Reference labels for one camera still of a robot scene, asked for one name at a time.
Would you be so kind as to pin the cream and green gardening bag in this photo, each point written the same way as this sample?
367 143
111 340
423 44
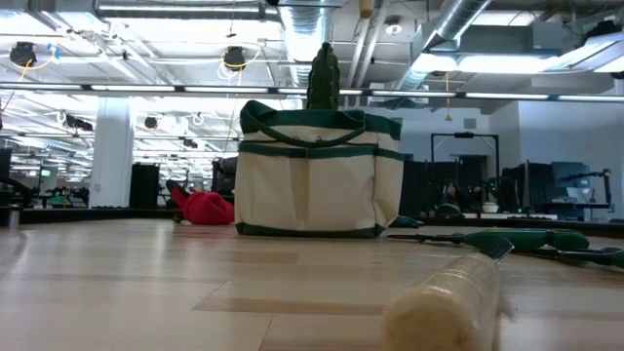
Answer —
317 190

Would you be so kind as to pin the black office chair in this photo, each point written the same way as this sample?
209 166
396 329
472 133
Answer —
225 178

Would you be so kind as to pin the green cactus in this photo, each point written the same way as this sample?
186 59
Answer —
323 73

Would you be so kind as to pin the black cabinet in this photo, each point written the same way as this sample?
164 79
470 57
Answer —
144 187

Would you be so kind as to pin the white bowl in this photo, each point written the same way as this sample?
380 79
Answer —
491 208

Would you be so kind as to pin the long ceiling light strip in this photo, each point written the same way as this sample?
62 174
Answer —
131 88

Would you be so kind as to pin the white pillar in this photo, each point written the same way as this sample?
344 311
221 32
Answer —
111 156

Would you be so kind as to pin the distant robot workstation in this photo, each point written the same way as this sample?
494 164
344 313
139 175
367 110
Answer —
570 180

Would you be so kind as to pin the black ceiling camera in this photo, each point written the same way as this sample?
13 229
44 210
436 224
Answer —
235 58
23 53

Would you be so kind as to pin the silver ceiling duct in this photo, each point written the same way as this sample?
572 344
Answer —
304 29
458 14

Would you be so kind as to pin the black gantry frame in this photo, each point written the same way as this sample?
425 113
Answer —
463 135

